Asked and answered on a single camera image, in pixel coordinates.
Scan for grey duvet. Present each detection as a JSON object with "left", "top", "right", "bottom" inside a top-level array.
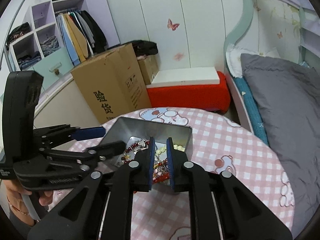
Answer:
[{"left": 240, "top": 54, "right": 319, "bottom": 237}]

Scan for teal bed sheet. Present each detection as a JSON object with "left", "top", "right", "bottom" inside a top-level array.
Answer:
[{"left": 233, "top": 77, "right": 269, "bottom": 146}]

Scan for silver chain jewelry pile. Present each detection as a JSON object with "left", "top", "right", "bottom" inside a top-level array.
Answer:
[{"left": 133, "top": 138, "right": 169, "bottom": 184}]

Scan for metal stair handrail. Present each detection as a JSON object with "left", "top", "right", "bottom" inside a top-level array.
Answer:
[{"left": 0, "top": 0, "right": 38, "bottom": 86}]

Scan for person's left hand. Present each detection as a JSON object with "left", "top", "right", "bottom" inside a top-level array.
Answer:
[{"left": 4, "top": 179, "right": 53, "bottom": 226}]

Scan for person's dark sleeve forearm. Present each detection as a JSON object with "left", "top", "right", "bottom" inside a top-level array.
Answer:
[{"left": 9, "top": 210, "right": 38, "bottom": 239}]

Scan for teal drawer cabinet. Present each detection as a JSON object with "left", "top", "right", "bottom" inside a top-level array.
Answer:
[{"left": 28, "top": 48, "right": 73, "bottom": 90}]

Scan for purple shelf wardrobe unit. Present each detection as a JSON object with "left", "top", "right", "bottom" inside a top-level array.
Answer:
[{"left": 6, "top": 0, "right": 120, "bottom": 72}]

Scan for cream bead bracelet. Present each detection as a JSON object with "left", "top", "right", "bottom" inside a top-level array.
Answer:
[{"left": 154, "top": 143, "right": 187, "bottom": 156}]

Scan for white pillow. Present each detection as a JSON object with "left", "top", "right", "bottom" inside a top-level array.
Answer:
[{"left": 226, "top": 44, "right": 280, "bottom": 78}]

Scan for white wardrobe doors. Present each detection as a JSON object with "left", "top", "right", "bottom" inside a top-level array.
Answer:
[{"left": 107, "top": 0, "right": 242, "bottom": 71}]

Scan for pink checkered tablecloth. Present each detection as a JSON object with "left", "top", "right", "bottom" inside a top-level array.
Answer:
[{"left": 48, "top": 107, "right": 296, "bottom": 240}]

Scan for large cardboard box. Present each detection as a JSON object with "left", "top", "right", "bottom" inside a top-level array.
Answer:
[{"left": 71, "top": 43, "right": 151, "bottom": 124}]

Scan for grey metal tin box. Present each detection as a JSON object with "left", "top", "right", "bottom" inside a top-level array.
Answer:
[{"left": 96, "top": 116, "right": 193, "bottom": 170}]

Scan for small cardboard box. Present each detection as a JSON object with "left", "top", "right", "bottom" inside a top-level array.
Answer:
[{"left": 138, "top": 55, "right": 159, "bottom": 85}]

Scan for red storage bench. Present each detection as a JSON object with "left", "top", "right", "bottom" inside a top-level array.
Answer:
[{"left": 147, "top": 72, "right": 231, "bottom": 113}]

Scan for white board on bench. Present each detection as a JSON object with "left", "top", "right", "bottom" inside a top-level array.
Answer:
[{"left": 146, "top": 67, "right": 220, "bottom": 88}]

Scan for hanging clothes row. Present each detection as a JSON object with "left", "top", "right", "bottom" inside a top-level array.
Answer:
[{"left": 55, "top": 9, "right": 108, "bottom": 66}]

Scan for teal bunk bed frame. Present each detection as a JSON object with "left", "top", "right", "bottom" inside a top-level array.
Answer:
[{"left": 223, "top": 0, "right": 319, "bottom": 135}]

